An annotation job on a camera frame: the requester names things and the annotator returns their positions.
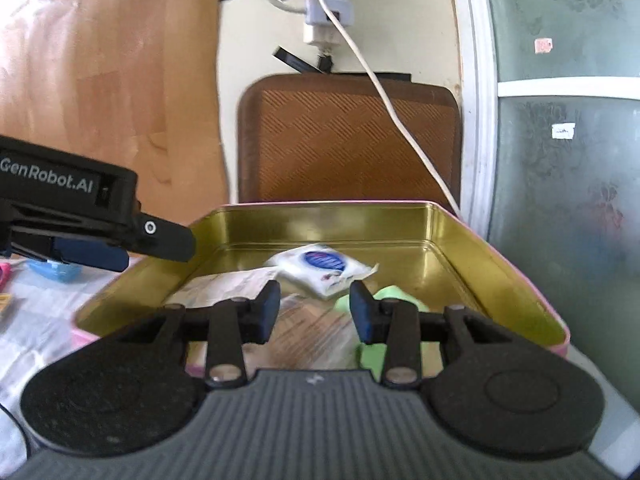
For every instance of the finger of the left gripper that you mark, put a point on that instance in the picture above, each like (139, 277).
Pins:
(64, 250)
(159, 238)

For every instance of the white tissue pack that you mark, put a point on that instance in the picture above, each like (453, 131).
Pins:
(323, 270)

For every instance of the pink tin box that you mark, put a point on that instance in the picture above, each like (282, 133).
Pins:
(419, 248)

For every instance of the white framed glass door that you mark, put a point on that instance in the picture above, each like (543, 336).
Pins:
(550, 93)

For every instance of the white power strip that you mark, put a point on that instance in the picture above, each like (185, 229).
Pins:
(319, 30)

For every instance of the green soft cloth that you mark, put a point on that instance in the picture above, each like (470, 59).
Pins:
(432, 325)

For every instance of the striped white table cloth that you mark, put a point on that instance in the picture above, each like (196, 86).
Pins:
(36, 330)

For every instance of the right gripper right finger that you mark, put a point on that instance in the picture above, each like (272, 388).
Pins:
(395, 323)

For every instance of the pink fluffy cloth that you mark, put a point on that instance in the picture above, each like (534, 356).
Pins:
(5, 274)

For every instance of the brown woven chair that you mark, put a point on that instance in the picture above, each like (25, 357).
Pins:
(324, 137)

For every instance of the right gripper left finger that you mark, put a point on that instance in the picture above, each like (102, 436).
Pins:
(233, 323)

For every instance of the white printed paper card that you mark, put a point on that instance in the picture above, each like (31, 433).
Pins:
(207, 290)

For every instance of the blue pencil case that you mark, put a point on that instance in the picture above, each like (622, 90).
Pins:
(55, 271)

